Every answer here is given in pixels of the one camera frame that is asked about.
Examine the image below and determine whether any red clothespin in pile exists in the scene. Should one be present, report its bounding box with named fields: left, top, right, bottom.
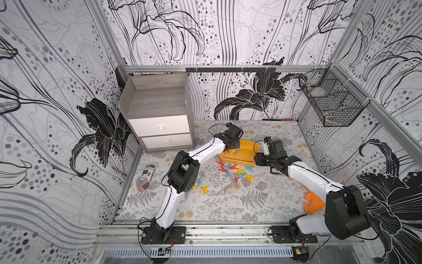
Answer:
left=217, top=161, right=238, bottom=173

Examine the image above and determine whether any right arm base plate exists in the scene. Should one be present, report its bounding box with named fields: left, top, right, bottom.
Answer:
left=267, top=225, right=318, bottom=245

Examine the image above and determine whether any black wire wall basket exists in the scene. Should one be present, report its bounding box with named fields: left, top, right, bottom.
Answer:
left=298, top=69, right=370, bottom=127

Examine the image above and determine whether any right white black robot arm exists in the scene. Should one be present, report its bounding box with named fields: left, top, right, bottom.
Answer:
left=254, top=137, right=371, bottom=240

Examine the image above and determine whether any orange monster plush toy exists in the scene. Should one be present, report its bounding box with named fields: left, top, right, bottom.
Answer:
left=304, top=192, right=325, bottom=215

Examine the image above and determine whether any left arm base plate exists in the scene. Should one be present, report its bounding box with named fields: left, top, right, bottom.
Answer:
left=141, top=226, right=186, bottom=245

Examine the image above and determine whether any wooden two-drawer cabinet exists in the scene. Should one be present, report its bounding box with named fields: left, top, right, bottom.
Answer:
left=118, top=73, right=195, bottom=153

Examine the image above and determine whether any black wall rail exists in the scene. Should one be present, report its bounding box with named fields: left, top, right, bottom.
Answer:
left=185, top=67, right=276, bottom=73

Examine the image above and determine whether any white cable duct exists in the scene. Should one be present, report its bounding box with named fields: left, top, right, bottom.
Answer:
left=103, top=246, right=293, bottom=259

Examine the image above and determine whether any yellow plastic storage box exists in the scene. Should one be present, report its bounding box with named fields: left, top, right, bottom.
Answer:
left=219, top=140, right=260, bottom=166

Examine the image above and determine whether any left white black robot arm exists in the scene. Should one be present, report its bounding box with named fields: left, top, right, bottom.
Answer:
left=150, top=123, right=244, bottom=241

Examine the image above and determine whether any teal clothespin right pile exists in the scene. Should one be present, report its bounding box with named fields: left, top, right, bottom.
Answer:
left=245, top=166, right=255, bottom=172

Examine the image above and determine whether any red-handled screwdriver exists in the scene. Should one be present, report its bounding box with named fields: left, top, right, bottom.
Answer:
left=262, top=118, right=295, bottom=122

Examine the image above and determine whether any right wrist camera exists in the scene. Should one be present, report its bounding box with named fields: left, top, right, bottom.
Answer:
left=263, top=136, right=271, bottom=155

